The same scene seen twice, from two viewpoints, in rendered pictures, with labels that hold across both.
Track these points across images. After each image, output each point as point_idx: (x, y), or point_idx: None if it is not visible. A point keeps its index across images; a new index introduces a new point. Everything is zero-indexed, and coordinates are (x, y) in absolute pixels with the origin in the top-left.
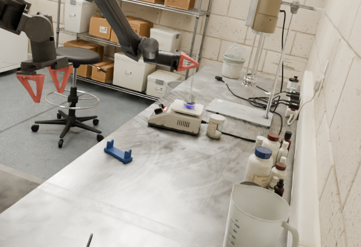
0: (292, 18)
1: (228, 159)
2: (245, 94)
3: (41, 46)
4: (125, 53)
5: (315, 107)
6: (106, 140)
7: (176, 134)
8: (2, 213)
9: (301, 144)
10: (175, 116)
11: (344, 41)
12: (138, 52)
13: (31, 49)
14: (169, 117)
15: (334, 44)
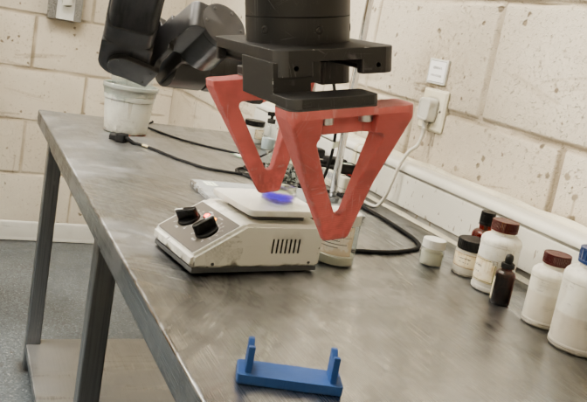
0: None
1: (446, 305)
2: (216, 163)
3: None
4: (111, 63)
5: (438, 156)
6: (187, 350)
7: (279, 280)
8: None
9: (547, 229)
10: (266, 230)
11: (549, 5)
12: (169, 54)
13: None
14: (252, 238)
15: (458, 22)
